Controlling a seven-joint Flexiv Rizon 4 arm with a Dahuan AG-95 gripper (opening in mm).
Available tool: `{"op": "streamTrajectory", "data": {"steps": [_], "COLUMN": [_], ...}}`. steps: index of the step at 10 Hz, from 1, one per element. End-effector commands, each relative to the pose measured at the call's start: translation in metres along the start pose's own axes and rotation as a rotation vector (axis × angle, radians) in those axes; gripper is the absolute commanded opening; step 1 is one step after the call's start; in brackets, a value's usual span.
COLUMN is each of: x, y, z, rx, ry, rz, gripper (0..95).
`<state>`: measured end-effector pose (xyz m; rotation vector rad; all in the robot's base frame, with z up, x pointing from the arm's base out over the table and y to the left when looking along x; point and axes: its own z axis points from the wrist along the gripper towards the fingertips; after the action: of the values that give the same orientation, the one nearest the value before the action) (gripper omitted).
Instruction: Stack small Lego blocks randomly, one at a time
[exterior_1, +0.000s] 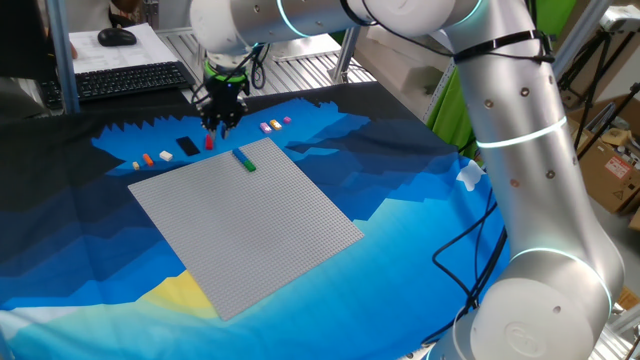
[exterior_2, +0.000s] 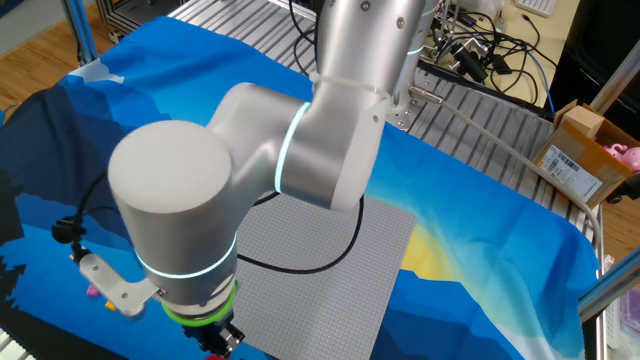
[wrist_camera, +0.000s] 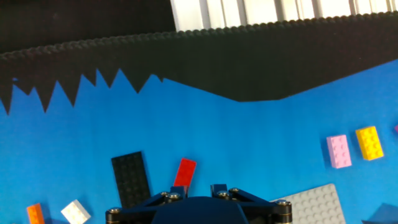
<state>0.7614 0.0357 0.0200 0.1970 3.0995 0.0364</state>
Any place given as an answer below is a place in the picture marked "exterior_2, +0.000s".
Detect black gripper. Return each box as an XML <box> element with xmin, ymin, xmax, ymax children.
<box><xmin>182</xmin><ymin>319</ymin><xmax>247</xmax><ymax>359</ymax></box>

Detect grey Lego baseplate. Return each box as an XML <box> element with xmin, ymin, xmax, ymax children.
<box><xmin>232</xmin><ymin>192</ymin><xmax>418</xmax><ymax>360</ymax></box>

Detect blue mountain print tablecloth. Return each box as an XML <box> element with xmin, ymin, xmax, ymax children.
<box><xmin>0</xmin><ymin>14</ymin><xmax>601</xmax><ymax>360</ymax></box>

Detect clear plastic storage box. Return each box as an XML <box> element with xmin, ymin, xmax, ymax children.
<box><xmin>602</xmin><ymin>289</ymin><xmax>640</xmax><ymax>360</ymax></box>

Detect large open cardboard box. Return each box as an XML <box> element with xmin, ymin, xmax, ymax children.
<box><xmin>532</xmin><ymin>98</ymin><xmax>640</xmax><ymax>210</ymax></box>

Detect small tan cardboard box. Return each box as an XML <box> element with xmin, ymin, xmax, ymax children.
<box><xmin>562</xmin><ymin>104</ymin><xmax>605</xmax><ymax>140</ymax></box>

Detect black caster wheel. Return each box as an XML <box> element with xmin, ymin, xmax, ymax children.
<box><xmin>607</xmin><ymin>172</ymin><xmax>640</xmax><ymax>205</ymax></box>

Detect pink plastic toy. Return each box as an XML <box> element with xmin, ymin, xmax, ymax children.
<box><xmin>602</xmin><ymin>142</ymin><xmax>640</xmax><ymax>174</ymax></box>

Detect white computer keyboard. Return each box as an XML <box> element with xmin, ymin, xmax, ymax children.
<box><xmin>514</xmin><ymin>0</ymin><xmax>558</xmax><ymax>18</ymax></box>

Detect black cabinet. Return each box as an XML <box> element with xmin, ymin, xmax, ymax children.
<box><xmin>547</xmin><ymin>0</ymin><xmax>640</xmax><ymax>141</ymax></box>

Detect green wrist flange ring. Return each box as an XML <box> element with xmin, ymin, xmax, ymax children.
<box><xmin>160</xmin><ymin>279</ymin><xmax>239</xmax><ymax>329</ymax></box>

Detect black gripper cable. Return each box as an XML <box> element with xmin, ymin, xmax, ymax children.
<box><xmin>235</xmin><ymin>192</ymin><xmax>365</xmax><ymax>275</ymax></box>

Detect silver camera mount bracket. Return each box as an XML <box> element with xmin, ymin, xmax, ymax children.
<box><xmin>78</xmin><ymin>252</ymin><xmax>162</xmax><ymax>319</ymax></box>

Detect black camera cable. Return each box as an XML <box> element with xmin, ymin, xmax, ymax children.
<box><xmin>51</xmin><ymin>172</ymin><xmax>121</xmax><ymax>264</ymax></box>

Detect white cable tie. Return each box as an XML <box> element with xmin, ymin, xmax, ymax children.
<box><xmin>308</xmin><ymin>72</ymin><xmax>394</xmax><ymax>102</ymax></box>

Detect grey flexible hose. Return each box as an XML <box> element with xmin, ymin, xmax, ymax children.
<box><xmin>408</xmin><ymin>84</ymin><xmax>603</xmax><ymax>256</ymax></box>

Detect black cable bundle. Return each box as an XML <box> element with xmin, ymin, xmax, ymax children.
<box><xmin>287</xmin><ymin>0</ymin><xmax>321</xmax><ymax>76</ymax></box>

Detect black striped frame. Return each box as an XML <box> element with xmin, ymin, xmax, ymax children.
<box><xmin>94</xmin><ymin>0</ymin><xmax>191</xmax><ymax>44</ymax></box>

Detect blue and silver post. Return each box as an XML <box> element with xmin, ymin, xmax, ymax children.
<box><xmin>59</xmin><ymin>0</ymin><xmax>100</xmax><ymax>66</ymax></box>

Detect silver aluminium frame bar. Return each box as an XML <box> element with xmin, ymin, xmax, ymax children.
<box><xmin>589</xmin><ymin>37</ymin><xmax>640</xmax><ymax>116</ymax></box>
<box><xmin>577</xmin><ymin>247</ymin><xmax>640</xmax><ymax>324</ymax></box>

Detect tangled black cables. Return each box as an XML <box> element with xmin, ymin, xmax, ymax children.
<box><xmin>424</xmin><ymin>0</ymin><xmax>559</xmax><ymax>109</ymax></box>

